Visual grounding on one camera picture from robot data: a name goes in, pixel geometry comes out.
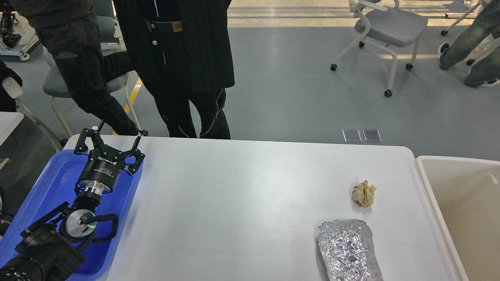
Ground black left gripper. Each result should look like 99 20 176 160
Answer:
73 120 145 194

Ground white robot base far left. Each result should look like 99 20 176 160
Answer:
0 0 39 62

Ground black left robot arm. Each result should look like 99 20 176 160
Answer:
1 126 146 281

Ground blue plastic tray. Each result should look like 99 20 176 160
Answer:
0 150 143 281

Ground grey chair behind people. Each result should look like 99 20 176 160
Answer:
43 0 141 136

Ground white chair at left edge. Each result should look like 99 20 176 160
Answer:
2 78 61 152

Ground person in dark jeans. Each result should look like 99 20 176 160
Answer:
9 0 139 136

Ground person in black coat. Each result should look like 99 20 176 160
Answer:
114 0 235 139

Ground left metal floor plate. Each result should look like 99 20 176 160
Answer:
342 129 362 143

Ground metal floor plate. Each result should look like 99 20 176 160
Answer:
342 129 362 143
362 129 382 143

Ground crumpled aluminium foil sheet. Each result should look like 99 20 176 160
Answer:
318 219 383 281

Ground crumpled brown paper ball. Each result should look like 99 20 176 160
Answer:
352 180 377 208

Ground right metal floor plate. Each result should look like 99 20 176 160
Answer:
362 129 382 143

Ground grey white office chair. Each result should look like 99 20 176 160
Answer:
330 0 428 98

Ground white plastic bin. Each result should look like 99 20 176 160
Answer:
415 155 500 281

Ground person in green trousers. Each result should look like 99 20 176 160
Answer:
438 0 500 87

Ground white chair legs top right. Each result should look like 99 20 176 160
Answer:
440 0 500 66

